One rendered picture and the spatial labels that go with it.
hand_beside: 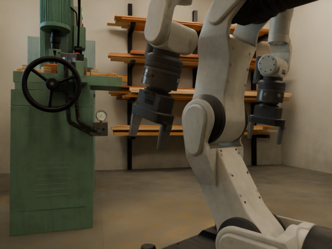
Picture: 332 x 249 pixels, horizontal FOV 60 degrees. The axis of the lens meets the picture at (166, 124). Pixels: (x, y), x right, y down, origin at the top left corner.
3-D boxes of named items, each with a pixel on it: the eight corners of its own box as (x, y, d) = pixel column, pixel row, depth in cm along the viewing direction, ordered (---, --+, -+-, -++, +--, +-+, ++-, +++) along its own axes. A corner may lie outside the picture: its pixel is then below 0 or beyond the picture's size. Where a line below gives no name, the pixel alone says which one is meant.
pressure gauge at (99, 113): (96, 124, 165) (96, 109, 165) (95, 124, 168) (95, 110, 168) (106, 124, 167) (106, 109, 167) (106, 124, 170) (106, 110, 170)
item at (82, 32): (73, 47, 200) (73, 25, 200) (73, 50, 208) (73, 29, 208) (86, 48, 202) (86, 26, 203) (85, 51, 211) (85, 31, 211)
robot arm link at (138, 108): (183, 126, 69) (195, 77, 67) (154, 124, 62) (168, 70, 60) (149, 113, 78) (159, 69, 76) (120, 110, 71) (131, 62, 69)
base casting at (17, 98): (9, 105, 156) (9, 88, 156) (24, 111, 211) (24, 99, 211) (94, 107, 171) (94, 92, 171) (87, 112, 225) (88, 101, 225)
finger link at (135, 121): (138, 136, 75) (143, 113, 74) (128, 136, 73) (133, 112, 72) (134, 134, 76) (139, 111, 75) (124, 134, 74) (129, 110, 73)
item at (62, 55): (59, 59, 157) (59, 49, 157) (60, 63, 167) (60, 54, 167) (84, 61, 161) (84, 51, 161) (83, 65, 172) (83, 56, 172)
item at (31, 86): (14, 89, 157) (14, 81, 157) (20, 93, 177) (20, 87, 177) (90, 92, 170) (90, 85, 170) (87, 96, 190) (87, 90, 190)
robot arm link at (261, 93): (289, 126, 100) (294, 92, 98) (277, 127, 93) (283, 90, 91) (255, 120, 108) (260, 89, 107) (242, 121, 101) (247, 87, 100)
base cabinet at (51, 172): (7, 237, 155) (9, 105, 156) (23, 208, 209) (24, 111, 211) (93, 228, 169) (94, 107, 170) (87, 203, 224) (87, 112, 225)
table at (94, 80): (8, 78, 148) (9, 66, 148) (18, 87, 177) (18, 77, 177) (125, 84, 167) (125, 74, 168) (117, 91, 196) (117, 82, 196)
